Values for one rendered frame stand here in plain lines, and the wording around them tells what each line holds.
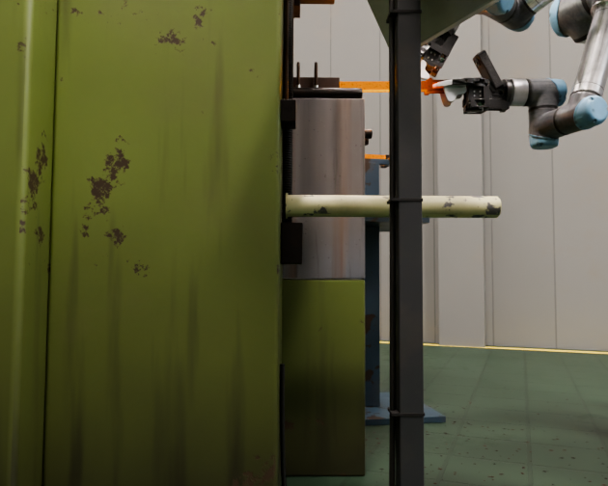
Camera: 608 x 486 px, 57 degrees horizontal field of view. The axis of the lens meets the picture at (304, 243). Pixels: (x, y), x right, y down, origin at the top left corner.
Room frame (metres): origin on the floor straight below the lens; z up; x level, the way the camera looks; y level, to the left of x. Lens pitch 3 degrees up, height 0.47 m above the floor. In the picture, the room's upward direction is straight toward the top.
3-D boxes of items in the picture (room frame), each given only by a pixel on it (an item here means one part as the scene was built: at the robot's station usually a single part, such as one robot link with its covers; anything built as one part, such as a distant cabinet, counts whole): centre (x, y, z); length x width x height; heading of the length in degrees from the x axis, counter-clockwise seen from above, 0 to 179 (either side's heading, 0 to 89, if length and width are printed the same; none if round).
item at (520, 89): (1.53, -0.58, 0.99); 0.08 x 0.05 x 0.08; 1
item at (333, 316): (1.54, 0.13, 0.23); 0.56 x 0.38 x 0.47; 91
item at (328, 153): (1.54, 0.13, 0.69); 0.56 x 0.38 x 0.45; 91
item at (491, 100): (1.52, -0.50, 0.98); 0.12 x 0.08 x 0.09; 91
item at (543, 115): (1.51, -0.67, 0.89); 0.11 x 0.08 x 0.11; 21
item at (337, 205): (1.15, -0.18, 0.62); 0.44 x 0.05 x 0.05; 91
